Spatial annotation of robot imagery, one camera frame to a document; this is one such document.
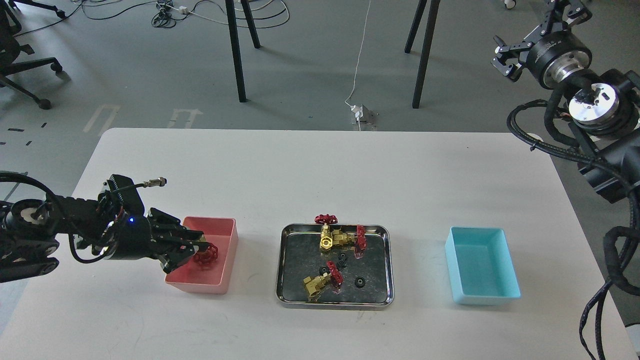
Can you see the brass valve top red handle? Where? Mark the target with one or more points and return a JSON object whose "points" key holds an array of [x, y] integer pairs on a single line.
{"points": [[326, 237]]}

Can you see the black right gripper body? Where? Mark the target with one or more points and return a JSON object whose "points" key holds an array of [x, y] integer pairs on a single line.
{"points": [[556, 56]]}

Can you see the brass valve side red handle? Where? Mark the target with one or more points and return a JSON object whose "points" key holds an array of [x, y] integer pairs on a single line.
{"points": [[358, 241]]}

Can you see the light blue plastic box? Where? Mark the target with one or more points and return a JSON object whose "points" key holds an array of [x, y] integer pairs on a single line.
{"points": [[480, 266]]}

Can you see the pink plastic box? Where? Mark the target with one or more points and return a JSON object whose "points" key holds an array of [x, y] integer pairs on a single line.
{"points": [[208, 272]]}

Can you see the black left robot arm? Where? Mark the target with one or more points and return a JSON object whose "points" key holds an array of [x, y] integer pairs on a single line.
{"points": [[29, 227]]}

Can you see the shiny metal tray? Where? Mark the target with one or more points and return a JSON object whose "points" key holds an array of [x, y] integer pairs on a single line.
{"points": [[299, 256]]}

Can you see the white power adapter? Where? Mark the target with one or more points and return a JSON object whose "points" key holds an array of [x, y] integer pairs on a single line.
{"points": [[362, 115]]}

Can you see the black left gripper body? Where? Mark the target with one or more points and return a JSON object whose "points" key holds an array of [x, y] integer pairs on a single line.
{"points": [[132, 238]]}

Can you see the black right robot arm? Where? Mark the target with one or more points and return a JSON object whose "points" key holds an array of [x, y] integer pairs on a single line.
{"points": [[589, 119]]}

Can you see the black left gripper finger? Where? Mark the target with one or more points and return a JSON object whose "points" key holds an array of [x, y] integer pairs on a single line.
{"points": [[167, 228], [177, 255]]}

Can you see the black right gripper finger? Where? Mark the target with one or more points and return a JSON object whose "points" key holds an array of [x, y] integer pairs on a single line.
{"points": [[510, 60], [561, 15]]}

